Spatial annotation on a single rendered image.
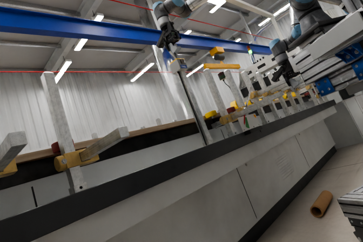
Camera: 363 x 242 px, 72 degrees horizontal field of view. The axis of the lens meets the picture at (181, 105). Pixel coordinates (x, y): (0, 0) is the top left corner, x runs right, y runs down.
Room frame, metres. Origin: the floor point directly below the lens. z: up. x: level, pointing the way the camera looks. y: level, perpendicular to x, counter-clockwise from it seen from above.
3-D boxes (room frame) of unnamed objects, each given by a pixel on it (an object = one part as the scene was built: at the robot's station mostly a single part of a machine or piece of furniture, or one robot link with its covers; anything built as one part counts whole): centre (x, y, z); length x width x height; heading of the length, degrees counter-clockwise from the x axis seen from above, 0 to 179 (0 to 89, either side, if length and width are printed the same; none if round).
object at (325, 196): (1.96, -0.69, 0.04); 0.30 x 0.08 x 0.08; 139
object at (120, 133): (0.83, 0.34, 0.81); 0.44 x 0.03 x 0.04; 49
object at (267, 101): (1.58, -0.32, 0.81); 0.44 x 0.03 x 0.04; 49
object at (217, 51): (6.79, -1.49, 2.95); 0.34 x 0.26 x 0.49; 137
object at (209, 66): (6.79, -1.49, 2.65); 1.70 x 0.09 x 0.32; 137
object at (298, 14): (1.22, -0.78, 1.21); 0.13 x 0.12 x 0.14; 156
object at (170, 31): (1.39, -0.09, 1.39); 0.09 x 0.08 x 0.12; 49
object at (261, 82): (2.17, -0.73, 0.91); 0.04 x 0.04 x 0.48; 49
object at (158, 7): (1.39, -0.09, 1.55); 0.09 x 0.08 x 0.11; 66
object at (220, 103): (1.60, -0.24, 0.93); 0.04 x 0.04 x 0.48; 49
